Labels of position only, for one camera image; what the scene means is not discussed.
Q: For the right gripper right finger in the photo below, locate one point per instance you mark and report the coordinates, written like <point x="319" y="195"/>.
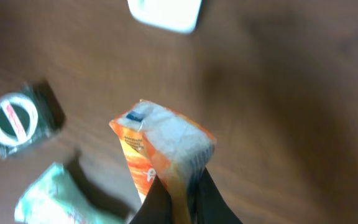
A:
<point x="210" y="205"/>

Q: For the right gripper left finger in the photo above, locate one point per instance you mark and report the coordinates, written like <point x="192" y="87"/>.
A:
<point x="156" y="208"/>

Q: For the small orange tissue pack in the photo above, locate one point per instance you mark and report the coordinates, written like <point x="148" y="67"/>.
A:
<point x="158" y="142"/>

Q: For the green Zappy wipes pack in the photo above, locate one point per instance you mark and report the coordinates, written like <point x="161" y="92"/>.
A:
<point x="55" y="198"/>

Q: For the red white tape roll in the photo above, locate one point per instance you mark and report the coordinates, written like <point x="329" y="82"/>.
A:
<point x="28" y="117"/>

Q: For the white barcode scanner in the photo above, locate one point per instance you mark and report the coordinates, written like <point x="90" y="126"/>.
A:
<point x="175" y="15"/>

